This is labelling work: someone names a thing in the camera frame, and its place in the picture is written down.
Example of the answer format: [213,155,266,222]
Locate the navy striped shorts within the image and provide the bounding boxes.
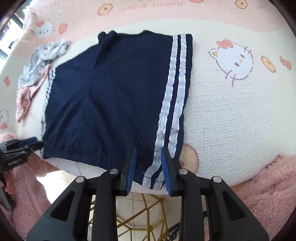
[42,31,193,190]

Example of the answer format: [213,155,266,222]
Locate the white blue cartoon pajama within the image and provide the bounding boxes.
[18,39,70,89]

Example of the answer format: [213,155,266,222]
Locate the pink cartoon pajama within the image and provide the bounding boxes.
[16,64,52,123]

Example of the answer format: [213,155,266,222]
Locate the pink fluffy left sleeve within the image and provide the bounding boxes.
[1,153,59,240]

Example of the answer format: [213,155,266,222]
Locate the pink Hello Kitty sofa cover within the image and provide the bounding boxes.
[1,1,295,193]

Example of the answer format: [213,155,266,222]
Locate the person left hand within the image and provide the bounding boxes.
[0,172,16,195]

